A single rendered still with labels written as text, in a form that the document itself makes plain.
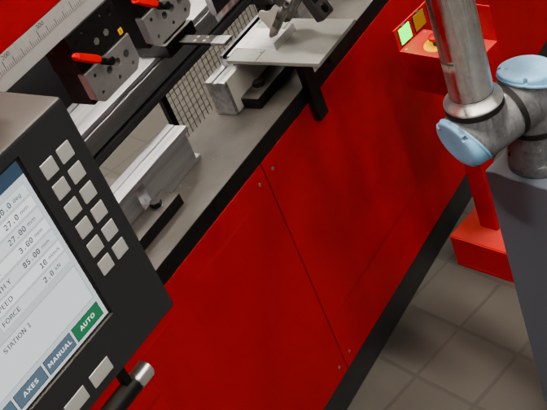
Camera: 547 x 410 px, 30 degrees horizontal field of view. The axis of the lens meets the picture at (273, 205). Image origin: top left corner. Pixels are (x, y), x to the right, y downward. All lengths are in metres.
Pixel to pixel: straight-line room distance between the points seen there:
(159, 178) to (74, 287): 1.00
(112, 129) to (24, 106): 1.27
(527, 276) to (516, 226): 0.16
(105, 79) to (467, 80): 0.72
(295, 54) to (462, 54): 0.57
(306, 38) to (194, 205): 0.48
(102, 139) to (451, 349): 1.13
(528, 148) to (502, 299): 0.96
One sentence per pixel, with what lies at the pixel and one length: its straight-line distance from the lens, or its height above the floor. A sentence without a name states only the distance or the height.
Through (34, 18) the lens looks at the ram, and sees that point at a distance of 1.99.
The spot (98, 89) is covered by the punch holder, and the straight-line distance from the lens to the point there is 2.10.
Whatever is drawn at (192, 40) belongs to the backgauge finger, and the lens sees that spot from 2.59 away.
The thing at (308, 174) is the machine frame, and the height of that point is 0.68.
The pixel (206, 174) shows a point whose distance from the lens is 2.31.
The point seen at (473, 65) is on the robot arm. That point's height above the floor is 1.11.
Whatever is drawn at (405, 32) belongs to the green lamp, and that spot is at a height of 0.81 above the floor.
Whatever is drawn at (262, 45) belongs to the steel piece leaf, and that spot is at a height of 1.00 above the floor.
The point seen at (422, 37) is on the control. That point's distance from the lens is 2.70.
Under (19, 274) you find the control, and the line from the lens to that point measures 1.23.
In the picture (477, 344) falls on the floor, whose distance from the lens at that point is 2.91.
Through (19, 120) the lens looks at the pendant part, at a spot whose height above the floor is 1.60.
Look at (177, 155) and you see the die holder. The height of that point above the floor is 0.93.
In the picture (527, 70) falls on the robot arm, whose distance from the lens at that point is 2.06.
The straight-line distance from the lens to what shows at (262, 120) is 2.41.
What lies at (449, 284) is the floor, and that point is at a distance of 3.09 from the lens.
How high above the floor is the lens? 2.13
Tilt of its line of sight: 36 degrees down
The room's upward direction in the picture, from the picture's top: 23 degrees counter-clockwise
